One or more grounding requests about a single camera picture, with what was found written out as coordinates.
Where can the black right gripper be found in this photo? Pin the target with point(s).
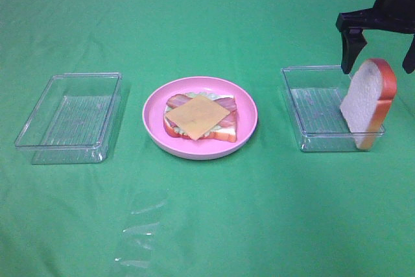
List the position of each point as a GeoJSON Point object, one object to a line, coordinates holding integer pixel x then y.
{"type": "Point", "coordinates": [390, 15]}

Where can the bread slice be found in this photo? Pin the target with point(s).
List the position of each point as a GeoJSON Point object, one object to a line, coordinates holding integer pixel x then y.
{"type": "Point", "coordinates": [222, 134]}
{"type": "Point", "coordinates": [368, 100]}

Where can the bacon strip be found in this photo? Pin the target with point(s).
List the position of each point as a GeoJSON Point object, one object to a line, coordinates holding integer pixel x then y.
{"type": "Point", "coordinates": [219, 111]}
{"type": "Point", "coordinates": [228, 103]}

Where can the green lettuce leaf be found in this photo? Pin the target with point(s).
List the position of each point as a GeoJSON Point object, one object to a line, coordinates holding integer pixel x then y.
{"type": "Point", "coordinates": [194, 115]}

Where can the yellow cheese slice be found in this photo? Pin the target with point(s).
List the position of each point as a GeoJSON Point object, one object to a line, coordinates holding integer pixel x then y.
{"type": "Point", "coordinates": [190, 117]}

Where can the right clear plastic tray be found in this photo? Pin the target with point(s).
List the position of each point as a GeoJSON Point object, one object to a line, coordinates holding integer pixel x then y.
{"type": "Point", "coordinates": [313, 95]}

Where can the clear plastic tray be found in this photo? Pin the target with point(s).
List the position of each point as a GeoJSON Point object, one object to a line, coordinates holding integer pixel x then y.
{"type": "Point", "coordinates": [73, 120]}
{"type": "Point", "coordinates": [313, 95]}

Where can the pink round plate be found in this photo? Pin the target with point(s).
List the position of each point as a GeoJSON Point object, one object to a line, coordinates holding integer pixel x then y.
{"type": "Point", "coordinates": [204, 149]}

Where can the clear plastic film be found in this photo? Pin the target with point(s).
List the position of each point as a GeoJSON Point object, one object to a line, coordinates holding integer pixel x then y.
{"type": "Point", "coordinates": [137, 238]}

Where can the left clear plastic tray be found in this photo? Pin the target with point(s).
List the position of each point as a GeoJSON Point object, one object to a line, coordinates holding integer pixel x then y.
{"type": "Point", "coordinates": [73, 120]}

